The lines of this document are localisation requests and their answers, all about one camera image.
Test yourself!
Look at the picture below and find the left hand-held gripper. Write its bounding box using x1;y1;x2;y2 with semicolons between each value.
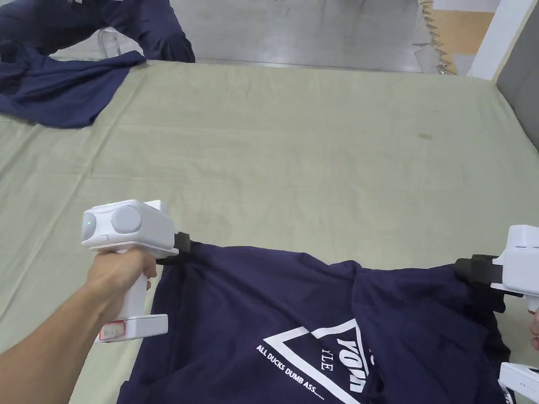
81;199;193;345

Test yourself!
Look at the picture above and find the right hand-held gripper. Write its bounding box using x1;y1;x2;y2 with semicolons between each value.
454;225;539;399

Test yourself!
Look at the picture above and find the dark blue shirt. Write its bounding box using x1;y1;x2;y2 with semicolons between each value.
116;240;520;404

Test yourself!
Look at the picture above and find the person's left forearm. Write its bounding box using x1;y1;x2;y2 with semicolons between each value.
0;277;112;404

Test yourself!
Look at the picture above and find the person's left hand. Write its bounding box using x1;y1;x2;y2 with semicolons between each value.
86;247;159;322

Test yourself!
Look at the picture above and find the bed with pale green sheet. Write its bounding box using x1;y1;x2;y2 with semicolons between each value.
0;54;539;404

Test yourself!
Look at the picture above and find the plain dark blue garment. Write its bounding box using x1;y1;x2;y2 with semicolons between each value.
0;45;147;129

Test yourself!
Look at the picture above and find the grey padded headboard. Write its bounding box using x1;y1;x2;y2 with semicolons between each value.
493;0;539;153

